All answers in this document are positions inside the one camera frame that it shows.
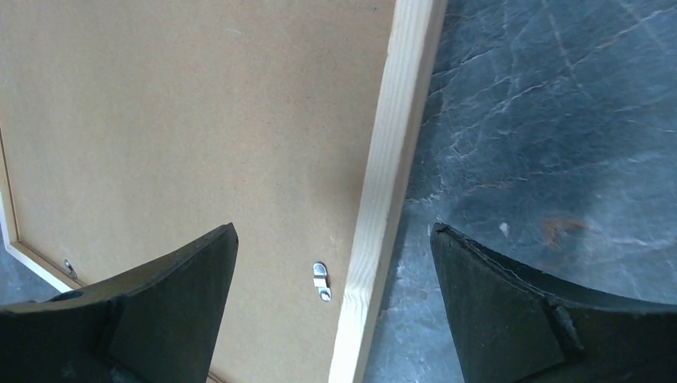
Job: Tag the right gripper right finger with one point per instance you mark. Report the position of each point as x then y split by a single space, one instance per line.
511 322

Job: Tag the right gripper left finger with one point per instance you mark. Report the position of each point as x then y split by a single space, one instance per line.
158 322

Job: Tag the brown cardboard backing board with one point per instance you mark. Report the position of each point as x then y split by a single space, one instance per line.
185 132

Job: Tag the wooden picture frame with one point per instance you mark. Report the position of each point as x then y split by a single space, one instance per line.
386 185

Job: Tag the silver frame retaining clip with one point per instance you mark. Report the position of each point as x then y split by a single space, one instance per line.
321 281

